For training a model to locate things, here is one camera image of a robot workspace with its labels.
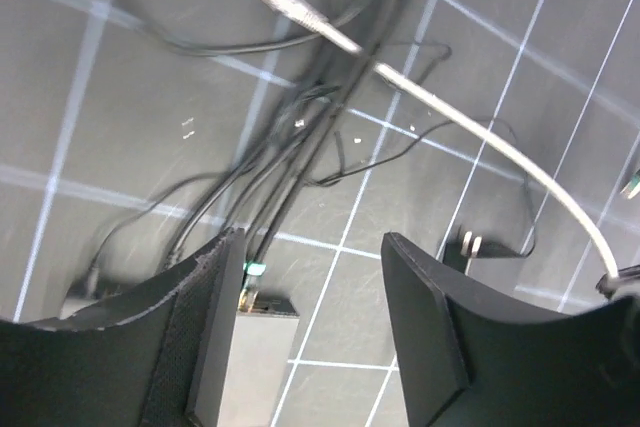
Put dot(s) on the black network switch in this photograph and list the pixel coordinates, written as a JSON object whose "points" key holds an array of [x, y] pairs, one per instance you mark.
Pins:
{"points": [[260, 357]]}

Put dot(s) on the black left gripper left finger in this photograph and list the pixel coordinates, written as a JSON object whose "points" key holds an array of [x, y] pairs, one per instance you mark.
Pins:
{"points": [[154, 355]]}

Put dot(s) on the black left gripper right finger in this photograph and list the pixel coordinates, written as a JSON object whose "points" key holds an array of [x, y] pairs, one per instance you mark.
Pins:
{"points": [[469, 355]]}

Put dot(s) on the black power adapter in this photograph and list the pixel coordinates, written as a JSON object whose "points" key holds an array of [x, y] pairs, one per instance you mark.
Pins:
{"points": [[467, 247]]}

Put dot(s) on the black grid mat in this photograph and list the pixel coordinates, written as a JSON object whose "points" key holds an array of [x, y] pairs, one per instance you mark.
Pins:
{"points": [[96, 119]]}

